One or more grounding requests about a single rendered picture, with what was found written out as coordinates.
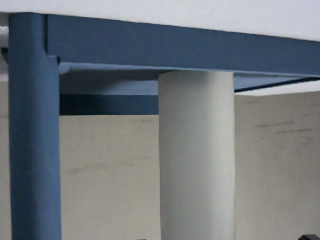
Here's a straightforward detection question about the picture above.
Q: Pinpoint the pale grey cylinder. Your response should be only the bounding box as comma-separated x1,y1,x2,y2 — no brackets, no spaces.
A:
158,70,236,240

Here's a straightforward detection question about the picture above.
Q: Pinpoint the blue shelving unit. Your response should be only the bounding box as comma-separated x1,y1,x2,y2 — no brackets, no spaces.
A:
2,13,320,240

